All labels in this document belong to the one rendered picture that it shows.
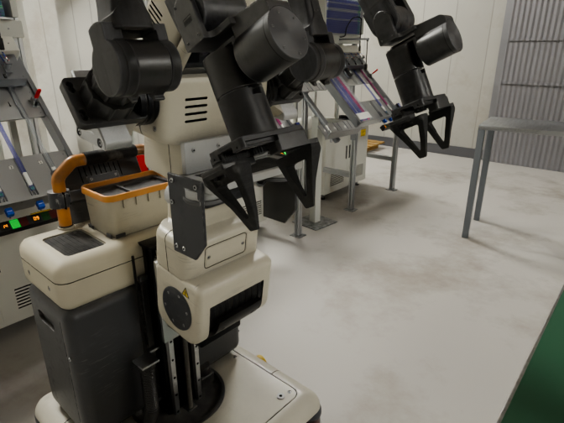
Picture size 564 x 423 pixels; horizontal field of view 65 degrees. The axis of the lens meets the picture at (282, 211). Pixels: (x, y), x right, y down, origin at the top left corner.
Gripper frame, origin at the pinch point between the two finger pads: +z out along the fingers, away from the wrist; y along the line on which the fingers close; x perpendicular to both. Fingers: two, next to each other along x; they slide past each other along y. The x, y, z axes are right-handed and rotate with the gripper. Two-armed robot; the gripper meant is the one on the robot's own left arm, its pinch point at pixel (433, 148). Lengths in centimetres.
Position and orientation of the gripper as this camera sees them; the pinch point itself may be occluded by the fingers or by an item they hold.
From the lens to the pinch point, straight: 87.8
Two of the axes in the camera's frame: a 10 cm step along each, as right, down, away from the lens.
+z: 3.3, 9.4, 0.5
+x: -6.6, 1.9, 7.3
